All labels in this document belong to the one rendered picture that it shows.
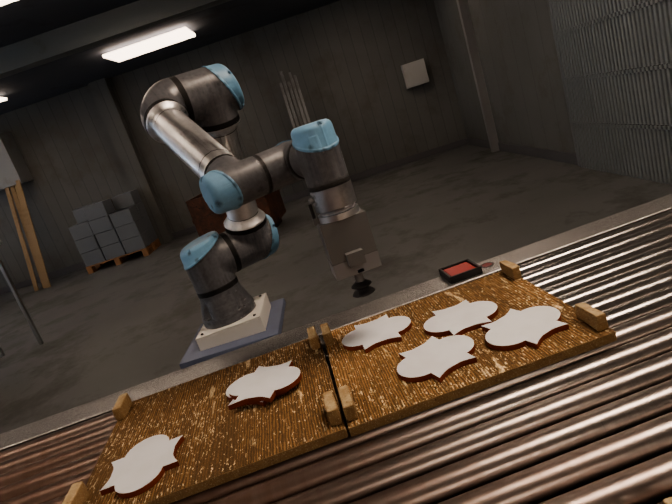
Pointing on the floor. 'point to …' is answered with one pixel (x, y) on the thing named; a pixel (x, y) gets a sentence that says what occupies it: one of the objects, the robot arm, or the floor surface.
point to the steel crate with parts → (272, 203)
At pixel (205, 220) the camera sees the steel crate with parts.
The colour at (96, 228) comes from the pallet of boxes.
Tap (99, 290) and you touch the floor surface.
